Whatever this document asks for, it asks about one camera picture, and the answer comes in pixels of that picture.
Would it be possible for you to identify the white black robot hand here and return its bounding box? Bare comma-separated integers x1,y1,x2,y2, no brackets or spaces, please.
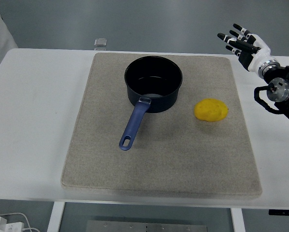
217,23,277,73

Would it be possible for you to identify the beige fabric mat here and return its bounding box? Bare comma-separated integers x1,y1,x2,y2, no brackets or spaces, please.
61,52,263,200

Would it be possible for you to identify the black table control panel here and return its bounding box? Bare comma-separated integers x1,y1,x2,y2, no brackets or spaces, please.
268,209,289,216

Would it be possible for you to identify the white table leg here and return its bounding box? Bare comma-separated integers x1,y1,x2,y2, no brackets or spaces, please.
46,201,65,232
230,207,246,232

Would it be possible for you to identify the grey metal plate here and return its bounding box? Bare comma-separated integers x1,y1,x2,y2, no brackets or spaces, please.
86,220,209,232

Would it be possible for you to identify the white power strip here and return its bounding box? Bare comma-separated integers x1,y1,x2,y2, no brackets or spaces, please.
0,216,24,232

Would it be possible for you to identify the blue pot with handle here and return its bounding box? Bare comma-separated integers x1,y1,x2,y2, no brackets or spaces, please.
119,56,183,151

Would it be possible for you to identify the white cable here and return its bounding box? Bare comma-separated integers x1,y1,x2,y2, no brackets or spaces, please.
0,212,39,232

